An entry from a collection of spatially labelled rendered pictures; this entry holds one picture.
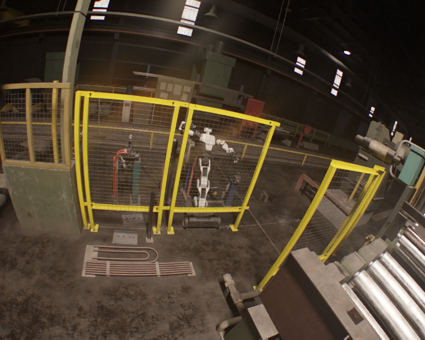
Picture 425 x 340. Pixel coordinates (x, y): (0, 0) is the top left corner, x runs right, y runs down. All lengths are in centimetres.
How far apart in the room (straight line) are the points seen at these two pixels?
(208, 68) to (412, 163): 995
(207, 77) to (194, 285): 984
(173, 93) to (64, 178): 645
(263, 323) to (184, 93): 783
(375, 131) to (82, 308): 632
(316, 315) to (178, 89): 797
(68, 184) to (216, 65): 971
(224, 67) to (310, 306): 1082
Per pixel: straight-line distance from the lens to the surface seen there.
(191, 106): 222
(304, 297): 134
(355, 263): 181
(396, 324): 188
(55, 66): 1178
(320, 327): 134
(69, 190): 250
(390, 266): 243
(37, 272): 277
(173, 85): 813
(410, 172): 248
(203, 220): 307
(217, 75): 1101
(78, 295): 245
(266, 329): 163
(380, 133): 549
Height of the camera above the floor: 213
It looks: 24 degrees down
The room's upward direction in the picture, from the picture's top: 15 degrees clockwise
